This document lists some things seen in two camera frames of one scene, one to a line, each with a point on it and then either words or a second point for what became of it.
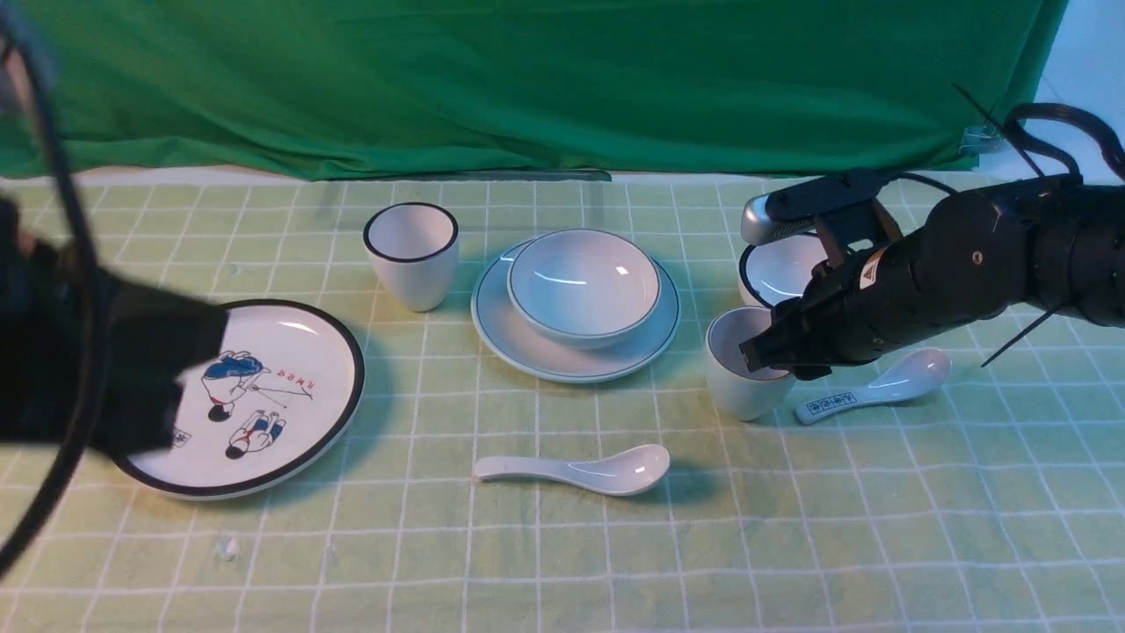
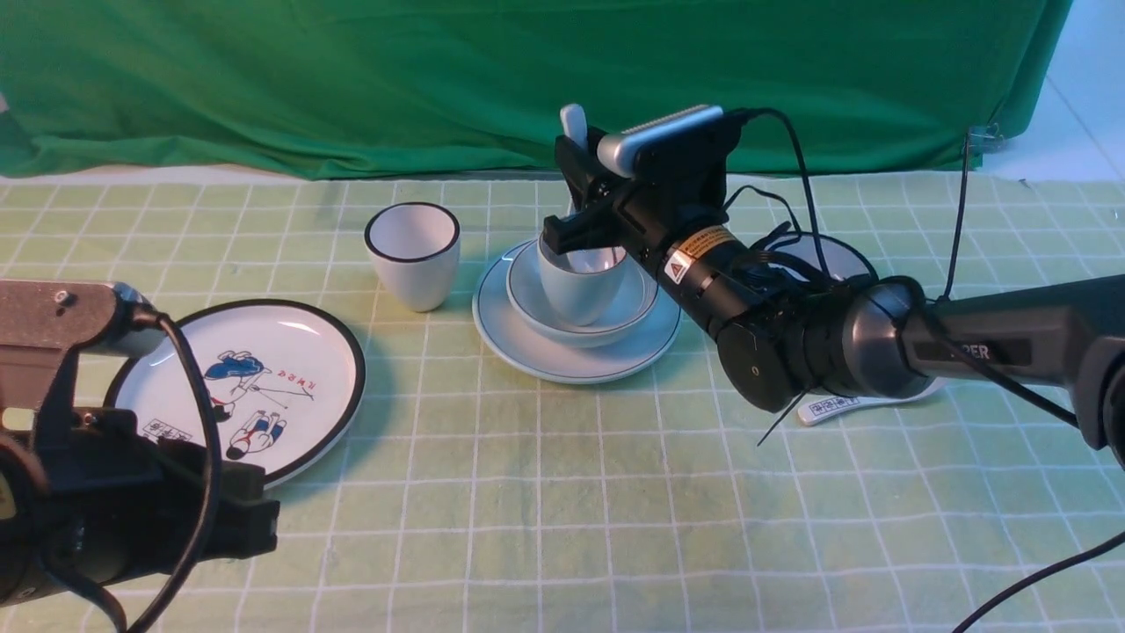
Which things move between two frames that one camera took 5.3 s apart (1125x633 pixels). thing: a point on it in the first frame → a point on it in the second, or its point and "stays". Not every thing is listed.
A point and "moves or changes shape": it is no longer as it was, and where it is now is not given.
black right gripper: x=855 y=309 → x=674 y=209
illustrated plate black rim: x=280 y=387 stays
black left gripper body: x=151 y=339 → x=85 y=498
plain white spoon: x=626 y=471 → x=575 y=123
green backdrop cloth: x=357 y=90 stays
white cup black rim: x=414 y=245 stays
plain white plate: x=605 y=362 stays
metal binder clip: x=983 y=138 stays
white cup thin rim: x=738 y=393 moves or changes shape
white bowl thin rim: x=584 y=289 stays
